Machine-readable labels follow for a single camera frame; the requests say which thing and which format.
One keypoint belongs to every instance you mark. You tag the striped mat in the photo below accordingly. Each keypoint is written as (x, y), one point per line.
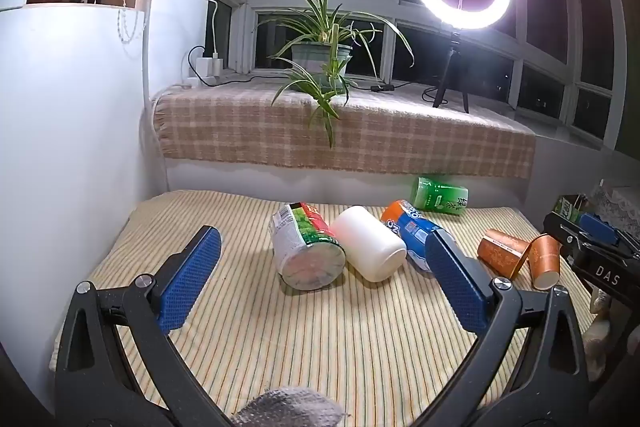
(310, 347)

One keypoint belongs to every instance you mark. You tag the grey fuzzy cloth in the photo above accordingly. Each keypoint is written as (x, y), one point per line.
(290, 409)

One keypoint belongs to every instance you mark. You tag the lace cloth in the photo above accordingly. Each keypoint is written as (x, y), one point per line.
(612, 207)

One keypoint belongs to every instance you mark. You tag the white charger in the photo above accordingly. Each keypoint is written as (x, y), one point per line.
(207, 66)

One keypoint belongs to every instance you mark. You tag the red green noodle cup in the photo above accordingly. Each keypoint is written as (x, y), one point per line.
(305, 242)

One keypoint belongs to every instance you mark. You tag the white power strip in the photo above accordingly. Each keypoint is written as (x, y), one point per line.
(197, 83)

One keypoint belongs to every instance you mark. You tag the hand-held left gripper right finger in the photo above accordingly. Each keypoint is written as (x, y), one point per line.
(460, 287)

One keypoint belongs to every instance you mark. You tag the brown patterned paper cup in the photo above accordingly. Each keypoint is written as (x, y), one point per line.
(502, 254)

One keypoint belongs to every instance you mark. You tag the orange paper cup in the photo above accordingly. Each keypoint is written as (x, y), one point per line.
(546, 259)

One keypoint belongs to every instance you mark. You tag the black tripod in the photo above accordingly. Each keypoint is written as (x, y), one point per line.
(452, 62)

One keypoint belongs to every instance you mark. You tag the potted spider plant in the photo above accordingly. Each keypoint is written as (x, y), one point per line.
(320, 57)

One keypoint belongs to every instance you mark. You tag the blue orange snack can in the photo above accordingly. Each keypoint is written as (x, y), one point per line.
(407, 229)

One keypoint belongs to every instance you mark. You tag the green carton box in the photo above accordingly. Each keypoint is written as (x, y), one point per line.
(570, 207)

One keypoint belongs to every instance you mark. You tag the plaid blanket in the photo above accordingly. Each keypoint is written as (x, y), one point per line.
(390, 137)

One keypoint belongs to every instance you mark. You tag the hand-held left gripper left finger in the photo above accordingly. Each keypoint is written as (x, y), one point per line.
(192, 277)

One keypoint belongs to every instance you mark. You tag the green drink can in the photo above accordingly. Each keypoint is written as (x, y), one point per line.
(440, 197)

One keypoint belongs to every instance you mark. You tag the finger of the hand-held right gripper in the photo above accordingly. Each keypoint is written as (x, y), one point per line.
(560, 232)
(597, 227)

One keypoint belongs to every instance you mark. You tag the white cup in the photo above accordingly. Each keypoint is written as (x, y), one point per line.
(367, 242)

